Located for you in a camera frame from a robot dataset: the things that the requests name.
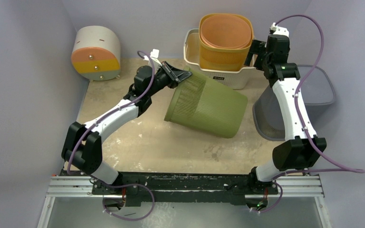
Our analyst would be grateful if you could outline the aluminium rail frame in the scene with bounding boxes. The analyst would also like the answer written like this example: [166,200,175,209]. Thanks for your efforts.
[38,175,332,228]

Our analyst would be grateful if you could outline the orange inner bin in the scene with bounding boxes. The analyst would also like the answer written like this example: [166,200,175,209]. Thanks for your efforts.
[199,13,253,49]

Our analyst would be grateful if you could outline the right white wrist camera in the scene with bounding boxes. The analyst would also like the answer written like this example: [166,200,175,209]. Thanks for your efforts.
[269,22,289,37]

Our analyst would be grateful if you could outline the white perforated storage basket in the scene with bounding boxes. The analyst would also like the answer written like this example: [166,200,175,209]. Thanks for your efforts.
[183,28,257,90]

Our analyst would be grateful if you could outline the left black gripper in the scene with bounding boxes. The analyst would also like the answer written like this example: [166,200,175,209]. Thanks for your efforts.
[147,62,192,98]

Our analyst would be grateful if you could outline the yellow mesh bin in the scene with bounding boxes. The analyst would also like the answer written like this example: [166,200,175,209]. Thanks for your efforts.
[199,13,254,71]

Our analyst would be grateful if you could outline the olive green mesh bin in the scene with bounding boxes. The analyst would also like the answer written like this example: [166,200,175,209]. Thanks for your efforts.
[164,66,248,138]

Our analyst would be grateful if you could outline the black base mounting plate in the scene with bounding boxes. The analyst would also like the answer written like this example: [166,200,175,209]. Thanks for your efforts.
[91,172,279,207]

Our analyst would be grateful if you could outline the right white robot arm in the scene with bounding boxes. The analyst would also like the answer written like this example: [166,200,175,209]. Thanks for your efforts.
[245,35,327,193]

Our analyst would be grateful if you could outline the grey mesh waste bin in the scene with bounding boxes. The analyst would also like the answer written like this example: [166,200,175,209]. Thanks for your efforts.
[252,67,336,141]

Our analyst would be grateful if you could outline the small round drawer cabinet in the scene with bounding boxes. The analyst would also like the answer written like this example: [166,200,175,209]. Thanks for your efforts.
[71,26,121,81]

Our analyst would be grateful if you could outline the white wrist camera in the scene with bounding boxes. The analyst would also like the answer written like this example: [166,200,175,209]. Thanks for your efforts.
[269,22,289,37]
[150,48,161,66]

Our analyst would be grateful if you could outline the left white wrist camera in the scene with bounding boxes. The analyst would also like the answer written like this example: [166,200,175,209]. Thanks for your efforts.
[150,48,161,66]

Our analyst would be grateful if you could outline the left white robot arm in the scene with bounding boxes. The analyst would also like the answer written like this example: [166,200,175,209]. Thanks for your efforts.
[61,61,192,194]

